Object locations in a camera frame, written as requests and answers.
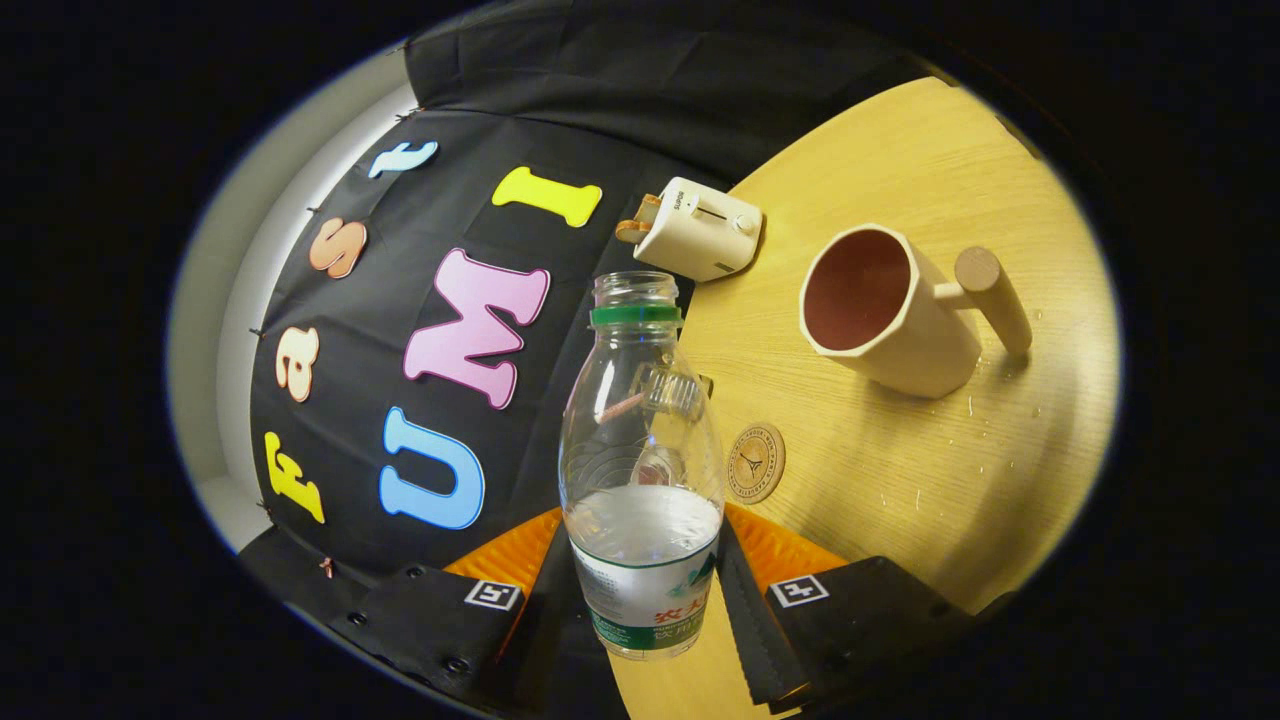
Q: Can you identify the beige cup with wooden handle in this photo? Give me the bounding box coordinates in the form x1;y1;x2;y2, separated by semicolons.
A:
798;224;1033;399

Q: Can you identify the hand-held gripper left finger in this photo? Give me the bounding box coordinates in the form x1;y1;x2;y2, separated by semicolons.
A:
330;505;621;719

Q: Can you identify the white toaster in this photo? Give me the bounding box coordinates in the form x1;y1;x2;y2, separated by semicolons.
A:
633;177;764;282

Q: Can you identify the black backdrop cloth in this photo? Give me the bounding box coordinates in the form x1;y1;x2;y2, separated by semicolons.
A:
235;0;931;641

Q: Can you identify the round wooden coaster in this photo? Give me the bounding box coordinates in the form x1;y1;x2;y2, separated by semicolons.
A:
726;422;787;504

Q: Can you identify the wooden table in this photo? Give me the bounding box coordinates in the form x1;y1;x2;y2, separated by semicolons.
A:
610;75;1121;720

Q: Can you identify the clear plastic juice bottle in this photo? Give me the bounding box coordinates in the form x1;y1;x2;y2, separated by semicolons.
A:
558;270;726;661

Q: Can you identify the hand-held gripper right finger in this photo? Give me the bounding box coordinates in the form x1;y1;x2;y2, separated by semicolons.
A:
712;503;976;716

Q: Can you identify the bread slice in toaster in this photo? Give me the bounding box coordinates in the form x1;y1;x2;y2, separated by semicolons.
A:
615;193;663;245

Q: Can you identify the glass jar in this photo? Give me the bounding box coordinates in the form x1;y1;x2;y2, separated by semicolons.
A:
640;363;714;419

